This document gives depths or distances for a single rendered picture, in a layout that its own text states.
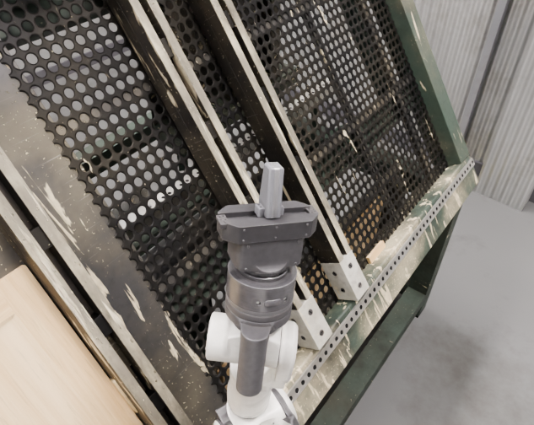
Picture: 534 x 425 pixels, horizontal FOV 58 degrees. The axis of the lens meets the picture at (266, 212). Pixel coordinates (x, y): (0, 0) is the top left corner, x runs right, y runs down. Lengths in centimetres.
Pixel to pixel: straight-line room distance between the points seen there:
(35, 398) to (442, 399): 175
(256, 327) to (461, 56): 272
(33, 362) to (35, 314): 8
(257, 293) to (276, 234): 8
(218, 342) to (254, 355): 7
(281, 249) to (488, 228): 258
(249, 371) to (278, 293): 11
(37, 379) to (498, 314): 219
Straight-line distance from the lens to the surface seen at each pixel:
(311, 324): 121
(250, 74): 115
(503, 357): 254
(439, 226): 174
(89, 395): 98
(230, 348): 66
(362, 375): 209
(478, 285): 277
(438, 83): 186
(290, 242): 58
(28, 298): 92
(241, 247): 56
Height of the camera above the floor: 198
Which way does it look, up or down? 42 degrees down
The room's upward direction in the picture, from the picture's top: straight up
